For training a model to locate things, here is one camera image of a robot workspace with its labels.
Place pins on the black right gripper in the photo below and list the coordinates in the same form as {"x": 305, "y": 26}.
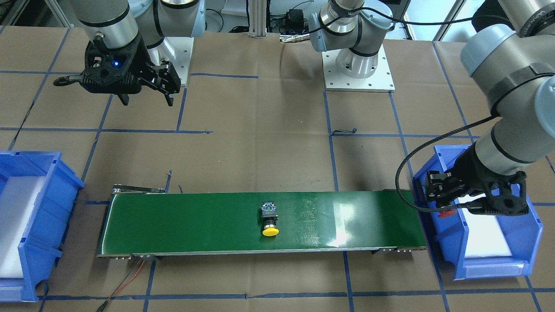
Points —
{"x": 146, "y": 62}

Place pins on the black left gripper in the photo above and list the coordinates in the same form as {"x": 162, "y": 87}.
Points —
{"x": 469, "y": 168}

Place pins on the yellow push button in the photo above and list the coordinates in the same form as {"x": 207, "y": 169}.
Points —
{"x": 269, "y": 219}

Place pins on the red push button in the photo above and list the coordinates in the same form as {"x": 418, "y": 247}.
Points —
{"x": 446, "y": 214}

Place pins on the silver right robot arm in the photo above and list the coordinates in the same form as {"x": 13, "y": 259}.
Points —
{"x": 121, "y": 20}

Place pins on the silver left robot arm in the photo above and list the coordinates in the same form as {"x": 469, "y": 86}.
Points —
{"x": 514, "y": 68}

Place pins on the white foam pad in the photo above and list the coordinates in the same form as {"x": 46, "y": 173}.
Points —
{"x": 485, "y": 237}
{"x": 16, "y": 205}

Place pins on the green conveyor belt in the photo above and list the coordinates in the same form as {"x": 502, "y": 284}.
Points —
{"x": 152, "y": 224}

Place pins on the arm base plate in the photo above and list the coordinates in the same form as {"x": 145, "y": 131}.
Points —
{"x": 177, "y": 50}
{"x": 345, "y": 71}

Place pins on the aluminium frame post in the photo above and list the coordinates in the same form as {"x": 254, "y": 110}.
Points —
{"x": 257, "y": 14}

